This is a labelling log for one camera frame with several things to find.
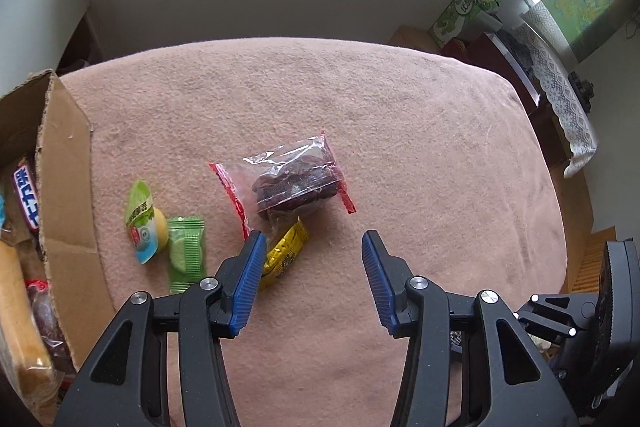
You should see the yellow green jelly cup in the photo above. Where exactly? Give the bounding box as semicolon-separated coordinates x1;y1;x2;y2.
125;179;168;265

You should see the yellow candy packet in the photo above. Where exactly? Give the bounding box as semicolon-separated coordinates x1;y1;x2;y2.
258;219;309;291

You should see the large dark dates bag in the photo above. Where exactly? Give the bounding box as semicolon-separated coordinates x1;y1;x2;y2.
209;132;357;242

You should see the pink table cloth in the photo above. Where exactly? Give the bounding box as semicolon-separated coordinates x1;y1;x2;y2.
63;38;566;426

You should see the green tissue box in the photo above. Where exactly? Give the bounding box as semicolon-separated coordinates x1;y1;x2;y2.
428;0;502;49

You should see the white lace cloth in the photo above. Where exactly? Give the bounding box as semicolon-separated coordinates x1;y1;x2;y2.
514;24;598;179

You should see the small red dates bag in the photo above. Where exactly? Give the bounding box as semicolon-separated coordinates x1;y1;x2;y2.
25;280;76;376

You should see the brown cardboard box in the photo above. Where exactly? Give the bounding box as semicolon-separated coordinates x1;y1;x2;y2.
0;68;117;425

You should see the packaged sliced bread cake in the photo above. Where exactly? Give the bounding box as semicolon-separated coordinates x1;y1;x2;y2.
1;243;58;409

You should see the green candy packet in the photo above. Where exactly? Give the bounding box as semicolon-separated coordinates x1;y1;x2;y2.
167;216;206;294

